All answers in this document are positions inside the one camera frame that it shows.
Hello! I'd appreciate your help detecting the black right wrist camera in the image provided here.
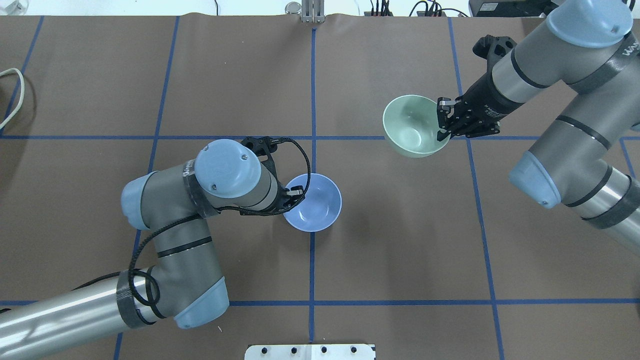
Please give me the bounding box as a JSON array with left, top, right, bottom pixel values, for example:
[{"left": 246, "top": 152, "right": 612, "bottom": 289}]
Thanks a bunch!
[{"left": 472, "top": 34, "right": 517, "bottom": 73}]

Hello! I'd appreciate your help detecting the green bowl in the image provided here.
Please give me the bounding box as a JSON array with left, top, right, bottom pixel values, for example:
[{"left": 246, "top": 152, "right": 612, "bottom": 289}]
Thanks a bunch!
[{"left": 381, "top": 95, "right": 450, "bottom": 158}]

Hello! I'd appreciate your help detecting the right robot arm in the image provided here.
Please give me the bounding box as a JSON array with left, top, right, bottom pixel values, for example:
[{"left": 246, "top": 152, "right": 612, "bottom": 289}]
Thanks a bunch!
[{"left": 436, "top": 0, "right": 640, "bottom": 253}]

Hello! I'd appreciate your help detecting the aluminium frame post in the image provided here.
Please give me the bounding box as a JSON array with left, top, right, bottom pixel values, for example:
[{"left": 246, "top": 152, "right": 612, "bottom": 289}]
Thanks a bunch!
[{"left": 300, "top": 0, "right": 326, "bottom": 24}]

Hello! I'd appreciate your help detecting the white toaster power cord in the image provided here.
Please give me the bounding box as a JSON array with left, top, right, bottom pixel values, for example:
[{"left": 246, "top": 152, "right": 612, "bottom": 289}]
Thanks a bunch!
[{"left": 0, "top": 68, "right": 26, "bottom": 130}]

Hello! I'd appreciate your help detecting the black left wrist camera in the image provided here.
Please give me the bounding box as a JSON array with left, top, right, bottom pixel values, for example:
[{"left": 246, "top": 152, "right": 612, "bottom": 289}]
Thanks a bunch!
[{"left": 240, "top": 136, "right": 281, "bottom": 158}]

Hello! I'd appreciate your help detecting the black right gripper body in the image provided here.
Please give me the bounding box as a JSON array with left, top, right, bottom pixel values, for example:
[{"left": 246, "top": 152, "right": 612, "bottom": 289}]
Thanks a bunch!
[{"left": 436, "top": 75, "right": 522, "bottom": 138}]

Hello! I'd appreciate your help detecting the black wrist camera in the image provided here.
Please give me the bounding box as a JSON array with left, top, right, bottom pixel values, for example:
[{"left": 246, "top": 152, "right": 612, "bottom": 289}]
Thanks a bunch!
[
  {"left": 240, "top": 136, "right": 281, "bottom": 158},
  {"left": 472, "top": 34, "right": 517, "bottom": 73}
]

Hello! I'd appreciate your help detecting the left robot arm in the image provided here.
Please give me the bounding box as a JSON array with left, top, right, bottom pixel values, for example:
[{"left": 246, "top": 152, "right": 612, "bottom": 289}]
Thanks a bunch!
[{"left": 1, "top": 136, "right": 310, "bottom": 360}]

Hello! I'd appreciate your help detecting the blue bowl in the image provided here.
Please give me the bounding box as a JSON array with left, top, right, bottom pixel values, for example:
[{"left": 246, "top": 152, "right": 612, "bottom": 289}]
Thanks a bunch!
[{"left": 283, "top": 173, "right": 343, "bottom": 233}]

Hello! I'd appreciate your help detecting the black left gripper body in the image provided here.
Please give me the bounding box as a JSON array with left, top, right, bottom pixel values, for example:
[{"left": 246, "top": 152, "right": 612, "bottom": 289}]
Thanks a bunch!
[{"left": 272, "top": 184, "right": 306, "bottom": 211}]

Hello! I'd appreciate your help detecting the white camera stand column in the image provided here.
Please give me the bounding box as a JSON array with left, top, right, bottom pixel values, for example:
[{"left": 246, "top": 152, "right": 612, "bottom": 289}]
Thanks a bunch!
[{"left": 244, "top": 343, "right": 377, "bottom": 360}]

